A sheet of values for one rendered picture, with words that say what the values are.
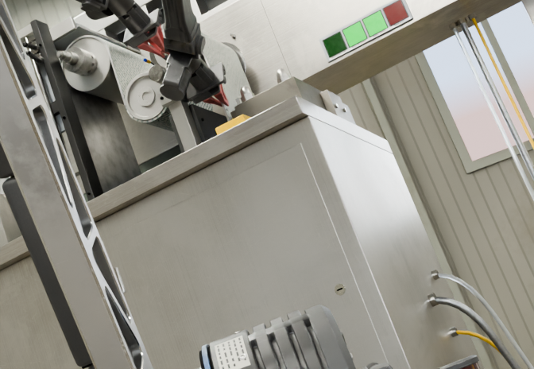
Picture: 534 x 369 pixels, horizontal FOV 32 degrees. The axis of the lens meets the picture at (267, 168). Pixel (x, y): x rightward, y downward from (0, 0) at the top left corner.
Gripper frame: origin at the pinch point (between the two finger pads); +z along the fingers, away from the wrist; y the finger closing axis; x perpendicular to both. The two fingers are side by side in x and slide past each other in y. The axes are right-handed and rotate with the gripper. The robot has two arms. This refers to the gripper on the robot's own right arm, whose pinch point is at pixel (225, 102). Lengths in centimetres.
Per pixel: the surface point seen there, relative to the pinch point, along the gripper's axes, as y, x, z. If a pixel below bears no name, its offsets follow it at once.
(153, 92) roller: -15.8, 7.7, -7.0
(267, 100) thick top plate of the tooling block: 12.1, -8.5, -2.2
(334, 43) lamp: 24.1, 25.0, 20.0
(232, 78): 0.3, 13.1, 4.8
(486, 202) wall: 13, 128, 246
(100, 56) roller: -26.8, 22.2, -14.2
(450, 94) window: 18, 180, 217
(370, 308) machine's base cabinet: 23, -67, 5
